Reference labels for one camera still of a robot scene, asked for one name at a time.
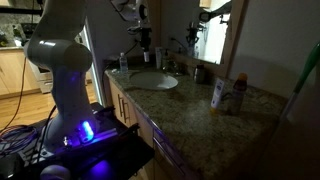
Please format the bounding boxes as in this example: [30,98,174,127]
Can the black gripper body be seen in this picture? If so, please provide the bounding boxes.
[138,26,153,44]

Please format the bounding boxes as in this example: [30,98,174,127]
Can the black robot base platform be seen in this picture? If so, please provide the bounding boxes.
[18,101,155,180]

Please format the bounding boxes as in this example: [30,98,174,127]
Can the soap dispenser bottle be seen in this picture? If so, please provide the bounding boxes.
[162,49,171,70]

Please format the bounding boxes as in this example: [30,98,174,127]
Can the clear plastic water bottle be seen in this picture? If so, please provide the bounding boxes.
[119,52,129,75]

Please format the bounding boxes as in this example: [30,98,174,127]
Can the small white tube yellow cap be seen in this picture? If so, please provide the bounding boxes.
[209,77,226,113]

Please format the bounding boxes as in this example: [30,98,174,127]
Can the dark spray bottle orange cap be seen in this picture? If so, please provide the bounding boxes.
[227,72,249,117]

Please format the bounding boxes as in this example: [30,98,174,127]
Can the chrome faucet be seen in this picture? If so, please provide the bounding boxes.
[168,59,181,75]

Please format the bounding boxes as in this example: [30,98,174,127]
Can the white oval sink basin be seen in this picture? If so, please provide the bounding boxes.
[129,70,179,91]

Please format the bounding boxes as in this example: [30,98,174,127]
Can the wooden vanity cabinet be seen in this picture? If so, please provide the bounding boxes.
[104,74,204,180]

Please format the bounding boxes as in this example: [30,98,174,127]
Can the dark metal cup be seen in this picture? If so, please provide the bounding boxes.
[193,63,207,85]

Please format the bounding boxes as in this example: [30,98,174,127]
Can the white kitchen appliance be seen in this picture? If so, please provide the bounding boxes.
[28,61,53,95]

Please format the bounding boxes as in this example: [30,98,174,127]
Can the light wood kitchen cabinets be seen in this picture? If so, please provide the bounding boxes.
[0,46,42,100]

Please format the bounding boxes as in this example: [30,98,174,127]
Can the grey round dome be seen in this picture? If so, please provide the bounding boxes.
[39,164,72,180]

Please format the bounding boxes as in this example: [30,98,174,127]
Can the white door frame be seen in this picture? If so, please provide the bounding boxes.
[81,18,105,106]

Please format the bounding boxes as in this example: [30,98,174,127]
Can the metal cabinet door handle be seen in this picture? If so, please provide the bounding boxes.
[122,98,131,125]
[117,94,124,118]

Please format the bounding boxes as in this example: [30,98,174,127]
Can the wood framed wall mirror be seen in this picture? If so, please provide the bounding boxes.
[159,0,250,78]

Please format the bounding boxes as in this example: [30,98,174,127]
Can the metal drawer handle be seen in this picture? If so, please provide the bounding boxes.
[152,128,186,175]

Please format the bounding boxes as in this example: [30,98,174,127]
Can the red cable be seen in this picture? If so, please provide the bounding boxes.
[0,56,28,134]

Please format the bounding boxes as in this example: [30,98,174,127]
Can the bundle of coloured cables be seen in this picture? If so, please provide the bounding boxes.
[0,124,40,158]

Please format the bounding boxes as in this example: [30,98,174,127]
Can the green broom handle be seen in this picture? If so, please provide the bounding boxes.
[283,39,320,116]

